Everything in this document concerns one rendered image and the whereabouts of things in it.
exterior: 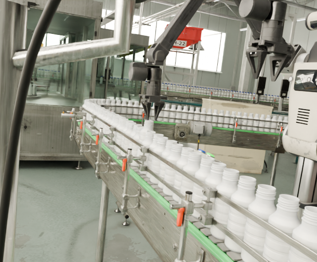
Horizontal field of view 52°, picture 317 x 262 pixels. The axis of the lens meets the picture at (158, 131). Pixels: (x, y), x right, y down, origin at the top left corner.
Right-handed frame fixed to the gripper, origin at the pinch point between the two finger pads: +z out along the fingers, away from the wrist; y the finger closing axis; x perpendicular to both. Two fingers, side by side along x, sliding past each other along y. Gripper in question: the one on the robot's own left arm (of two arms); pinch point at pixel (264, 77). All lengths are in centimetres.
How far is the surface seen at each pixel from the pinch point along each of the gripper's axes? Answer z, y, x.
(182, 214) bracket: 34.4, -26.5, -10.2
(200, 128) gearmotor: 38, 91, 182
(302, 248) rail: 30, -18, -37
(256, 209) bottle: 28.1, -17.4, -23.8
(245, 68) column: -96, 675, 897
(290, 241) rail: 29.7, -18.5, -34.3
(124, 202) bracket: 48, -25, 34
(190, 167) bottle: 27.4, -16.8, 5.0
